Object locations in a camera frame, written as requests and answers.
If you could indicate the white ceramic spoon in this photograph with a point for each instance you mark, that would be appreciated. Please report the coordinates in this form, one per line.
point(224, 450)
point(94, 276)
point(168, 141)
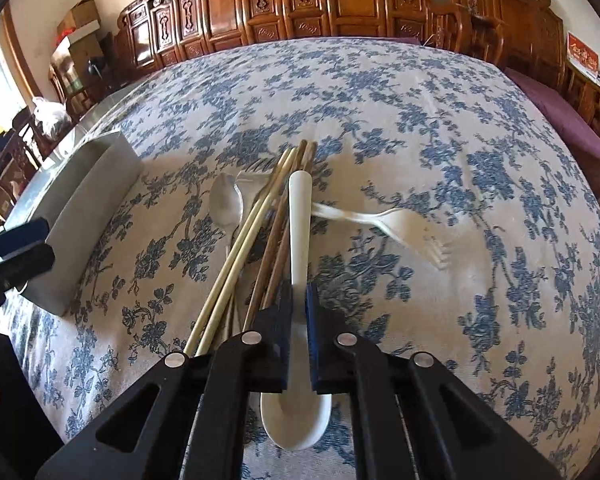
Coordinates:
point(298, 240)

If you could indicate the grey utensil container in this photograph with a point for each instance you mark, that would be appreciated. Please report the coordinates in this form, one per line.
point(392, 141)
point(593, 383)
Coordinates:
point(80, 210)

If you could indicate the white plastic fork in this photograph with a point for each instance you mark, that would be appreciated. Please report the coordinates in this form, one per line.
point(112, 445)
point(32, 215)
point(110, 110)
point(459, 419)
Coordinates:
point(380, 220)

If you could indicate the person's dark clothed leg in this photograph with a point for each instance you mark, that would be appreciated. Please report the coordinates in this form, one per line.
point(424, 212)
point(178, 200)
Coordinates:
point(10, 410)

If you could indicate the blue floral tablecloth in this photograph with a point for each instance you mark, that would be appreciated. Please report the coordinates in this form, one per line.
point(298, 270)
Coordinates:
point(430, 185)

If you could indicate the purple seat cushion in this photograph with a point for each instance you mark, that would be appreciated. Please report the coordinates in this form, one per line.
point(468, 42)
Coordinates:
point(560, 105)

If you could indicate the cardboard boxes stack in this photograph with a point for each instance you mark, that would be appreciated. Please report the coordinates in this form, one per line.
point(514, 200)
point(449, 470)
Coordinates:
point(80, 20)

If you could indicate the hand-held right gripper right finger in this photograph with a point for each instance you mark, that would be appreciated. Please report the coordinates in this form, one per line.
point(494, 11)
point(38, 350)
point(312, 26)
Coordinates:
point(312, 330)

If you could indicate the white plastic bag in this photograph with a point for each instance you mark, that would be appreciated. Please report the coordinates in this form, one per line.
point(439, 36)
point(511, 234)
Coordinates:
point(50, 115)

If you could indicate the red printed box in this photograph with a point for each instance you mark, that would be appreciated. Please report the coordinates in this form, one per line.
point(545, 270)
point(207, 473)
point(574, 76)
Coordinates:
point(582, 52)

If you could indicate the metal spoon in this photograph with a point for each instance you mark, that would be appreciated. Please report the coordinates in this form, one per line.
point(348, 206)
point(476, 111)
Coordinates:
point(225, 202)

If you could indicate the light bamboo chopstick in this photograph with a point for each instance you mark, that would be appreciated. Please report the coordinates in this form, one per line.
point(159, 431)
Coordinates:
point(247, 260)
point(238, 250)

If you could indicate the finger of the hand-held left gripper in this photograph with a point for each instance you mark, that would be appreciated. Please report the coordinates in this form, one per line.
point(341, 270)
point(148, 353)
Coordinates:
point(27, 232)
point(30, 262)

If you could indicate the long carved wooden bench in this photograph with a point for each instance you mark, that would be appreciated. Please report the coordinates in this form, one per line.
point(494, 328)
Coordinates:
point(290, 5)

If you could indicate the dark wooden chair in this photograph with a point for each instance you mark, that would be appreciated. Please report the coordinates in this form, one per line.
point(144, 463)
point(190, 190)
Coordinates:
point(10, 170)

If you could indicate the carved wooden armchair bench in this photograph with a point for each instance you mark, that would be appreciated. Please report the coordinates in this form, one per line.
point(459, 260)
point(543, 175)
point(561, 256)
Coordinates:
point(525, 20)

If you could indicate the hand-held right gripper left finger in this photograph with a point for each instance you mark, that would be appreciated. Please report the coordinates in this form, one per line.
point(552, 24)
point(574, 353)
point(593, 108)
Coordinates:
point(286, 320)

